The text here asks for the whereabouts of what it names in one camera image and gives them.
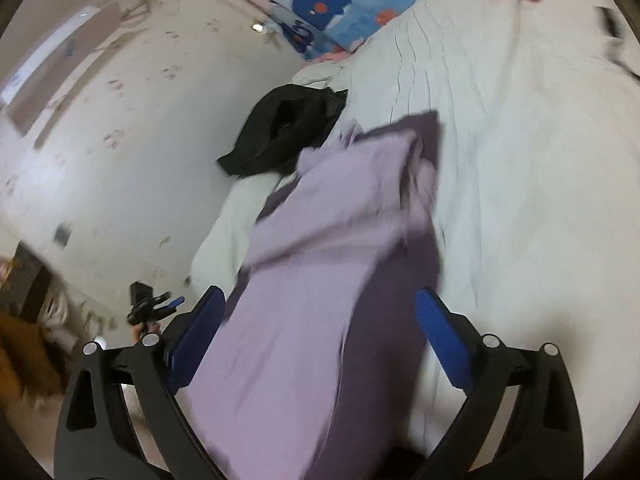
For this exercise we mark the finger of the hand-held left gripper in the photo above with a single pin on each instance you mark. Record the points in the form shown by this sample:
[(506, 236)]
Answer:
[(170, 304)]

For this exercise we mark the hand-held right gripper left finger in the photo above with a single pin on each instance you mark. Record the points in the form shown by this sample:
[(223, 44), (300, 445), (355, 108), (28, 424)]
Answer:
[(192, 340)]

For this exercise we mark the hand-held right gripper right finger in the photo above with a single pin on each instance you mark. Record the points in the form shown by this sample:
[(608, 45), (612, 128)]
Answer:
[(445, 345)]

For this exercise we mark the purple two-tone garment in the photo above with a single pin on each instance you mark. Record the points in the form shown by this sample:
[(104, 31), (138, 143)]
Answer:
[(300, 310)]

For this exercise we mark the person's left hand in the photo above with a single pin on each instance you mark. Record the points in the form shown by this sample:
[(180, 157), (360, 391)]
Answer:
[(145, 332)]

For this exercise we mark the dark furniture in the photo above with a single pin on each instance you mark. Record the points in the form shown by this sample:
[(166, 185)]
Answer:
[(31, 280)]

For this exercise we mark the brown cloth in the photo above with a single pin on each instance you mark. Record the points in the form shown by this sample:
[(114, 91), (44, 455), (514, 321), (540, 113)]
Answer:
[(25, 355)]

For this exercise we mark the white bed sheet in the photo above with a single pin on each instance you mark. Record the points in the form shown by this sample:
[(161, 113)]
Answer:
[(525, 185)]

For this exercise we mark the black garment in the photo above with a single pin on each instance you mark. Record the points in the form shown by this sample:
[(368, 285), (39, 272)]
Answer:
[(280, 130)]

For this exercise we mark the small pink cloth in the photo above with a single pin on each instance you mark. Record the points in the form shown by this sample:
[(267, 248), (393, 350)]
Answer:
[(332, 55)]

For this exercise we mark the blue whale-print cushion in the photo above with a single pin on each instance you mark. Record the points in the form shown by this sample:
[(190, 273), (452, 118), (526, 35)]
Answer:
[(325, 5)]

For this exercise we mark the wall socket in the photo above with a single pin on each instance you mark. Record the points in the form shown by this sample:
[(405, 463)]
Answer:
[(62, 235)]

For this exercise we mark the window frame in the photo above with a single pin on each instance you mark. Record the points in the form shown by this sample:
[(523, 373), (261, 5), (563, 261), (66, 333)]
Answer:
[(55, 60)]

